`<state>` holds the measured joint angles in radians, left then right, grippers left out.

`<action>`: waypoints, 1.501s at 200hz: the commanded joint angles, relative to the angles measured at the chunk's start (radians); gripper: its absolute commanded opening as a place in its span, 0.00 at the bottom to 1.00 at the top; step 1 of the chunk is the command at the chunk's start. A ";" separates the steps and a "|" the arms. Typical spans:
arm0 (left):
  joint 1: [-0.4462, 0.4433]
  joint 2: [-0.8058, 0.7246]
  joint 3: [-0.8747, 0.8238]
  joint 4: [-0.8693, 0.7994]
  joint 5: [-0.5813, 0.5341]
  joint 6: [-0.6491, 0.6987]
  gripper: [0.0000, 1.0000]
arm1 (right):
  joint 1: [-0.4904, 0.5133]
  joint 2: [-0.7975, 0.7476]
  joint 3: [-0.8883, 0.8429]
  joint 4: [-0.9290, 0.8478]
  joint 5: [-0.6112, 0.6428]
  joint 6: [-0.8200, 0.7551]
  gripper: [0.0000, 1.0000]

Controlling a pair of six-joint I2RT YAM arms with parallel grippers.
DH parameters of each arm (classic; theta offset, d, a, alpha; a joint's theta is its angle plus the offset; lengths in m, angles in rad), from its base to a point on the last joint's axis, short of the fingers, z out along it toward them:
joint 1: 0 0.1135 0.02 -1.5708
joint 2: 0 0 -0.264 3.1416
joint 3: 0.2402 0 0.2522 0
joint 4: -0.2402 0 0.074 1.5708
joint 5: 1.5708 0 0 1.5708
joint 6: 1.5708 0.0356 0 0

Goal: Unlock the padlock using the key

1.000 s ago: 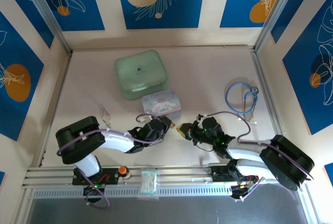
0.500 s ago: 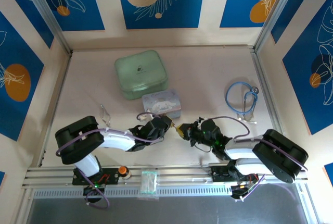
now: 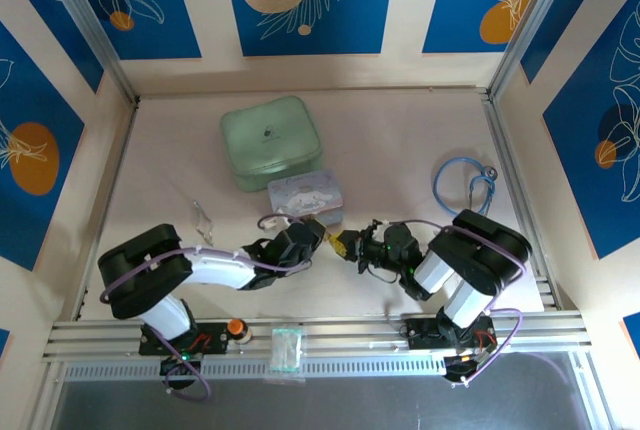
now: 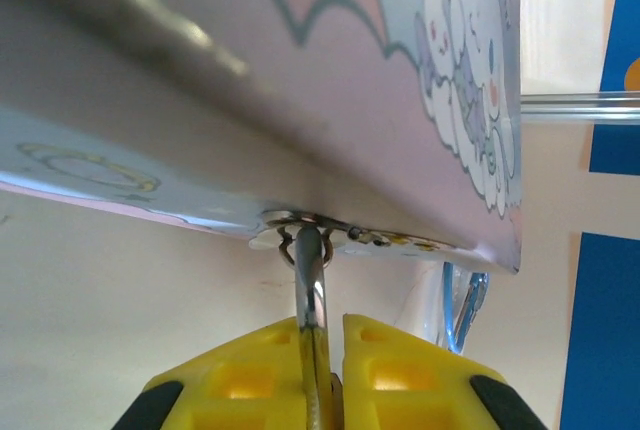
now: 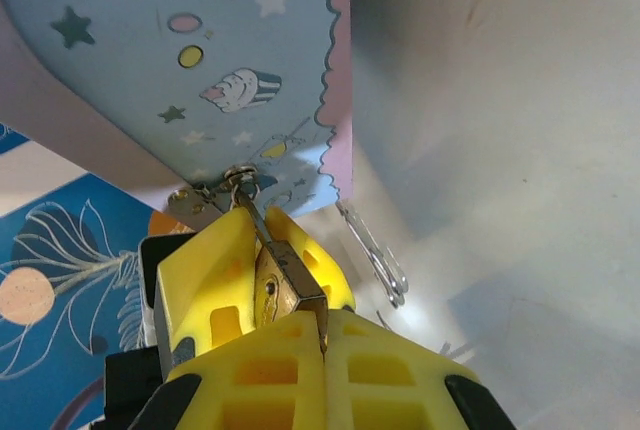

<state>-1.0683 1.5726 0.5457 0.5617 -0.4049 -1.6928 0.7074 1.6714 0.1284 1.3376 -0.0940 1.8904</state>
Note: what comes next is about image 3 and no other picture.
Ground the light purple patterned pouch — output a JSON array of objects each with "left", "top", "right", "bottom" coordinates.
[{"left": 267, "top": 168, "right": 347, "bottom": 228}]

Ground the clear plastic wrapper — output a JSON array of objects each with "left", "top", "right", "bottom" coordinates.
[{"left": 191, "top": 196, "right": 217, "bottom": 247}]

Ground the orange push button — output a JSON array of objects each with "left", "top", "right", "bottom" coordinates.
[{"left": 227, "top": 318, "right": 254, "bottom": 344}]

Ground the mint green zip case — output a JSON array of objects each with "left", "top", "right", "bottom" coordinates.
[{"left": 219, "top": 94, "right": 326, "bottom": 194}]

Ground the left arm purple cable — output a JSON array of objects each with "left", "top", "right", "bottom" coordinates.
[{"left": 99, "top": 213, "right": 314, "bottom": 305}]

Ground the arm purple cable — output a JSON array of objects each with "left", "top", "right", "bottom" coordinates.
[
  {"left": 99, "top": 213, "right": 314, "bottom": 305},
  {"left": 447, "top": 305, "right": 526, "bottom": 390}
]

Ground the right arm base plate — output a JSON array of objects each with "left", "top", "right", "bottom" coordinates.
[{"left": 403, "top": 315, "right": 500, "bottom": 352}]

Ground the aluminium front frame rail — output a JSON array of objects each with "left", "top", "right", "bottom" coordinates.
[{"left": 40, "top": 312, "right": 594, "bottom": 384}]

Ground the blue looped cable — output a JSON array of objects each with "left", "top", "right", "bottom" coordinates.
[{"left": 431, "top": 155, "right": 500, "bottom": 217}]

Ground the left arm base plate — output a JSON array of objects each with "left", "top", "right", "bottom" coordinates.
[{"left": 138, "top": 320, "right": 232, "bottom": 357}]

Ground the aluminium side frame rail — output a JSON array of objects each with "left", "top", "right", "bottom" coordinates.
[
  {"left": 480, "top": 91, "right": 564, "bottom": 312},
  {"left": 73, "top": 99, "right": 140, "bottom": 322}
]

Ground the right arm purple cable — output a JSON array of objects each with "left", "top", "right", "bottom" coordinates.
[{"left": 447, "top": 305, "right": 526, "bottom": 390}]

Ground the aluminium frame post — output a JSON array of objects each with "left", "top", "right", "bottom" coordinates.
[
  {"left": 488, "top": 0, "right": 587, "bottom": 97},
  {"left": 35, "top": 0, "right": 140, "bottom": 104}
]

